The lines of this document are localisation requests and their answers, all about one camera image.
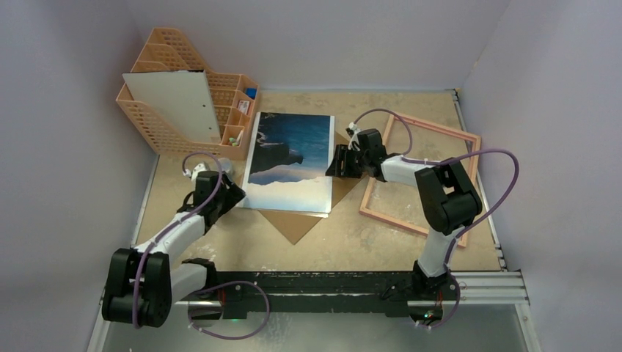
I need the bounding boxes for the pink wooden photo frame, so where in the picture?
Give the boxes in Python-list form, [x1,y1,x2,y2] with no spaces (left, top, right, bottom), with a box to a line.
[359,116,481,236]

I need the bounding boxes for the blue mountain photo print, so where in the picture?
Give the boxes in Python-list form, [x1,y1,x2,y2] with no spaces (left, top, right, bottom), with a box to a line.
[239,111,335,217]

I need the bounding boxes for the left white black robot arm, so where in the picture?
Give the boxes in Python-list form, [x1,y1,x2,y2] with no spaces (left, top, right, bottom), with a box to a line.
[101,171,246,329]

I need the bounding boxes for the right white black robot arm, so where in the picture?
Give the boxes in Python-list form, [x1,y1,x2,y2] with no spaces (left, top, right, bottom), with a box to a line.
[325,128,483,298]

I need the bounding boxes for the small clear round jar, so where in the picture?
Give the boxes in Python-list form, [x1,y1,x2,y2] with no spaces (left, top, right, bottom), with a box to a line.
[216,158,235,180]

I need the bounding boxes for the green white small items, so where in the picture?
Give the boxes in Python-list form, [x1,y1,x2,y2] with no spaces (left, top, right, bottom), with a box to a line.
[227,129,244,147]

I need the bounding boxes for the red white small box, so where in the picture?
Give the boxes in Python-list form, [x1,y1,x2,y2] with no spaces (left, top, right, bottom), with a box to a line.
[237,100,253,116]

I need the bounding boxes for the orange plastic desk organizer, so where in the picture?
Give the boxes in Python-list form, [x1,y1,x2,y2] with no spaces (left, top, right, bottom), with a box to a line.
[116,27,260,160]

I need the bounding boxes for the blue item in organizer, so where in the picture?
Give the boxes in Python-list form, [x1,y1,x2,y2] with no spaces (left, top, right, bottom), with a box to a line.
[245,87,257,100]

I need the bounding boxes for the grey board in organizer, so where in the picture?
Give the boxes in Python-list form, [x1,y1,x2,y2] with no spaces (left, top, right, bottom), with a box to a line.
[122,70,221,144]

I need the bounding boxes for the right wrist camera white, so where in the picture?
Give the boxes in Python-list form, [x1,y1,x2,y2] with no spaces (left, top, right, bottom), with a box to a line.
[346,122,362,150]

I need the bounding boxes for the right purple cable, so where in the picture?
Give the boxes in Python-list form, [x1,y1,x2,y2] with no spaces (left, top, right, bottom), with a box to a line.
[352,107,521,273]

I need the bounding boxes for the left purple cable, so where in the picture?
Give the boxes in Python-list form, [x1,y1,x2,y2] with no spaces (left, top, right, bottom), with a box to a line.
[132,151,224,329]

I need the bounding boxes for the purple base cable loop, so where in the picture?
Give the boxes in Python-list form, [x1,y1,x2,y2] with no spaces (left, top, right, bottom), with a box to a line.
[187,279,271,341]

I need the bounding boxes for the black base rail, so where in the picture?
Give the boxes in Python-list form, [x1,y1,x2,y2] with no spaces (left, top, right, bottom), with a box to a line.
[207,271,458,322]

